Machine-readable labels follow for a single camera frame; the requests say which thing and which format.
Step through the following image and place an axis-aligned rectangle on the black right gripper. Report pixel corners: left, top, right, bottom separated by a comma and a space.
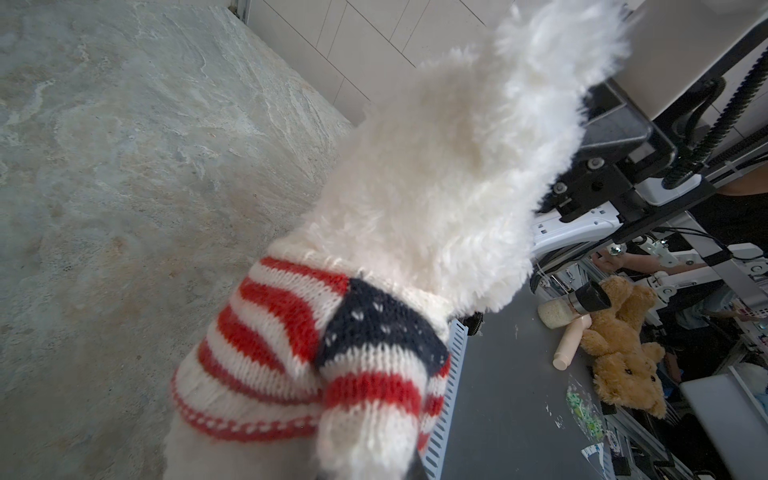
539, 80, 715, 241

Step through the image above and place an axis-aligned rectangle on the white plush teddy bear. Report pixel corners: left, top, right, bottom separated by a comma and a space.
161, 0, 631, 480

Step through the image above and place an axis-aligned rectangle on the red white striped shirt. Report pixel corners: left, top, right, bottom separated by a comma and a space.
164, 256, 451, 479

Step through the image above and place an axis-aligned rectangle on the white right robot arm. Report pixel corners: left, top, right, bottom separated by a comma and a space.
533, 80, 715, 267

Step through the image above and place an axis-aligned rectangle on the person forearm in background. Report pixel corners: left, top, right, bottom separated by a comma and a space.
591, 250, 705, 275

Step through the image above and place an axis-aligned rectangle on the brown plush teddy bear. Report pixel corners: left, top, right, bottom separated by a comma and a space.
580, 276, 667, 419

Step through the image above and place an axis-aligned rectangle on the cream plastic tube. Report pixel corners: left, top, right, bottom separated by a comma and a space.
552, 314, 592, 371

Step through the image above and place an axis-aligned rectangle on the black corrugated cable conduit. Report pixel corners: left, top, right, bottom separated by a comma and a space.
659, 47, 768, 190

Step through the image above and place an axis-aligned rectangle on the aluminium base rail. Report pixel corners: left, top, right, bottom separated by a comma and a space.
421, 320, 469, 480

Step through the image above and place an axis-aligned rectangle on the aluminium corner post left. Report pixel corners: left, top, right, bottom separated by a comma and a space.
228, 0, 251, 24

